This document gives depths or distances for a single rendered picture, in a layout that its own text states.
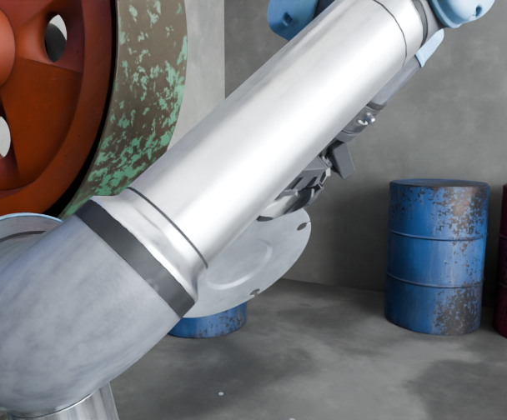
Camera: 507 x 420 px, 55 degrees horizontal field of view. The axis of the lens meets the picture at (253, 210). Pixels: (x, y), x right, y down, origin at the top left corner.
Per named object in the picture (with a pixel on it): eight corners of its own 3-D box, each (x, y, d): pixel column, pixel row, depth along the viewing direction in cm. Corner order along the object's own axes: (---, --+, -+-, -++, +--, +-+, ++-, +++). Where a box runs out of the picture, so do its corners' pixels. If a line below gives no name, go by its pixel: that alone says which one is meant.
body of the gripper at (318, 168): (246, 160, 67) (296, 92, 60) (285, 157, 73) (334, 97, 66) (276, 202, 64) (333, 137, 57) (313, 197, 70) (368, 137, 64)
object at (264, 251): (318, 257, 96) (316, 253, 97) (300, 174, 72) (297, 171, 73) (193, 335, 94) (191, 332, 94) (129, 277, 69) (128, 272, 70)
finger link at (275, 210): (237, 222, 72) (269, 180, 67) (263, 218, 76) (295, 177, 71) (248, 239, 71) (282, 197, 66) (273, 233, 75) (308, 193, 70)
